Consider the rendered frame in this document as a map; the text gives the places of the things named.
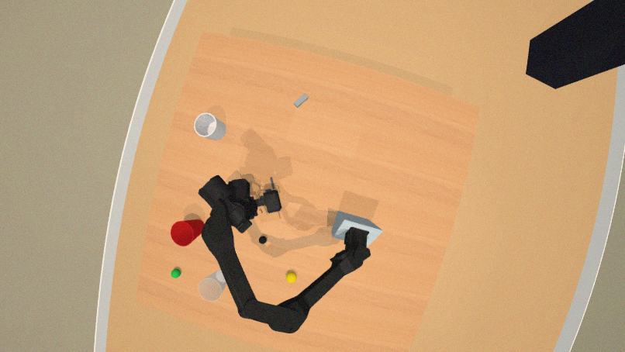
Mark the yellow ball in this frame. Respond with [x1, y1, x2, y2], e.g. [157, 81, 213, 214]
[286, 272, 297, 283]

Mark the red plastic cup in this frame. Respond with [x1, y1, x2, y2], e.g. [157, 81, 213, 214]
[171, 219, 204, 247]

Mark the white cup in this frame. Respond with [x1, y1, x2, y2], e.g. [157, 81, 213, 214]
[194, 112, 226, 140]

